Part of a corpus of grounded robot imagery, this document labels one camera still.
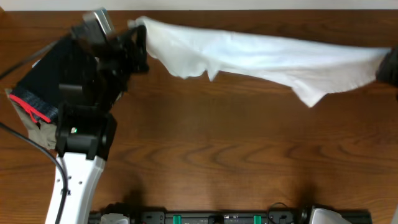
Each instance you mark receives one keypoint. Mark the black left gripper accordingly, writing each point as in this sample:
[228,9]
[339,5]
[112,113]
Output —
[125,50]

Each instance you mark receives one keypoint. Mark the white printed t-shirt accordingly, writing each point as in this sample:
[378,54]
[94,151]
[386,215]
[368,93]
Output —
[311,69]

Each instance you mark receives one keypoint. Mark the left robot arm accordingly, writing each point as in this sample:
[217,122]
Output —
[93,76]

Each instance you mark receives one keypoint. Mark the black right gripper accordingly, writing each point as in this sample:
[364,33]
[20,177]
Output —
[389,73]

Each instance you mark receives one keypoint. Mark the khaki folded garment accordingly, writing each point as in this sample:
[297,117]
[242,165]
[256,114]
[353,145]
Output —
[42,133]

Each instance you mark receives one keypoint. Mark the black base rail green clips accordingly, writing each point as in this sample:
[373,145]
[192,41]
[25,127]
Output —
[277,213]

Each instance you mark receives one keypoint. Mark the black folded garment red trim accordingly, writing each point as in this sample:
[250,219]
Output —
[38,92]

